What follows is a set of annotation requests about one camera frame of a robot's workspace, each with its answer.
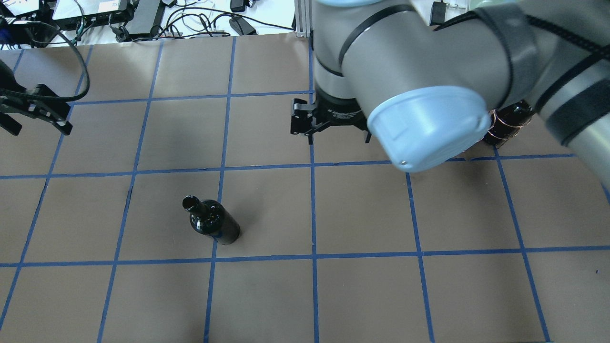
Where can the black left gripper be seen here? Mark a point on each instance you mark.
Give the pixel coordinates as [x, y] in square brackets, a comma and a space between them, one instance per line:
[34, 106]

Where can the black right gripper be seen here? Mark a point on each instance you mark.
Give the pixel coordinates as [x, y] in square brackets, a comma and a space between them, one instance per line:
[339, 113]

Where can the dark wine bottle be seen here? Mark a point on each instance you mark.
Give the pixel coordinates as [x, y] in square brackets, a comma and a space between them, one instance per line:
[209, 218]

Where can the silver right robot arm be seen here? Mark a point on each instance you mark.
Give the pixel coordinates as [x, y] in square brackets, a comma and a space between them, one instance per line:
[427, 93]

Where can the dark bottle in basket rear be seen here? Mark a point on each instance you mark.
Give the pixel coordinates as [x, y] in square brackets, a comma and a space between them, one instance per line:
[507, 122]

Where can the black power adapter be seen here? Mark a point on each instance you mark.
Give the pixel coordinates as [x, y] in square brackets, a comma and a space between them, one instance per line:
[241, 26]

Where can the aluminium frame post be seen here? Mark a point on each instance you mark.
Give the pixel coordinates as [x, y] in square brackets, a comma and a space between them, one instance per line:
[303, 18]

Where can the copper wire wine basket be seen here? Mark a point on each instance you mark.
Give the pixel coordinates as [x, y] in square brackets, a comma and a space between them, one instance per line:
[480, 149]

